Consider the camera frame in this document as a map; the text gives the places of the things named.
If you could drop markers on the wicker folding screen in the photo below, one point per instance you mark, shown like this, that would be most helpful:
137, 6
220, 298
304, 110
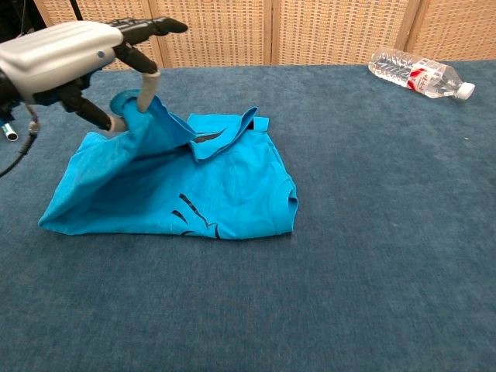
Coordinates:
232, 38

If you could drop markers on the black tripod stand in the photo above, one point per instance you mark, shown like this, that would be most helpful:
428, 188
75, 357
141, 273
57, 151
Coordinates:
75, 9

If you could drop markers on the green white marker pen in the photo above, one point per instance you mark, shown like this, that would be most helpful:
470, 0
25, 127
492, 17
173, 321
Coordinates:
11, 135

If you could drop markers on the clear plastic water bottle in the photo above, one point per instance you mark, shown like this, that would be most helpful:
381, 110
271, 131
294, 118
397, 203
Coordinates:
418, 75

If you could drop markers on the dark blue table mat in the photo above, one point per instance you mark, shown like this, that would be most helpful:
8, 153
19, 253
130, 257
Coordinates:
252, 290

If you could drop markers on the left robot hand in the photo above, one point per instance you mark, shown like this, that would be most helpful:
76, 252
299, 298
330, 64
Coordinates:
58, 54

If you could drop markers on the blue printed T-shirt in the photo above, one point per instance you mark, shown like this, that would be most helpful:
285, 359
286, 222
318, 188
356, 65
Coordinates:
135, 201

